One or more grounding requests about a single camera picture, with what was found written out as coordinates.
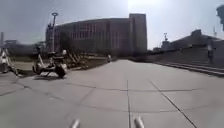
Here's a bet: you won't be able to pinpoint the person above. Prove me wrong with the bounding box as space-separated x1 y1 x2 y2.
107 54 113 64

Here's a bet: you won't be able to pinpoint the large brown building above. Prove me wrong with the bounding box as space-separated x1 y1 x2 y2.
45 13 148 58

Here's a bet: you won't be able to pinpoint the grey concrete slab pavement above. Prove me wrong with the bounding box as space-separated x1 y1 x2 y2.
0 59 224 128

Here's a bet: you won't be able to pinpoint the row of parked scooters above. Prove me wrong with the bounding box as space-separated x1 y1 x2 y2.
61 49 101 70

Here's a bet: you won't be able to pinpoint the robot's own part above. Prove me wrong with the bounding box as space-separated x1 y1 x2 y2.
71 118 81 128
133 115 145 128

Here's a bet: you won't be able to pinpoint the low dark building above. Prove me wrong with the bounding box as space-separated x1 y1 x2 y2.
146 29 224 68

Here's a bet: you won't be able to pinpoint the concrete steps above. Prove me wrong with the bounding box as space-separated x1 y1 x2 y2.
153 60 224 77

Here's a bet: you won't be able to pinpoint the tall lamp post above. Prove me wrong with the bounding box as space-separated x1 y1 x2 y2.
50 12 59 54

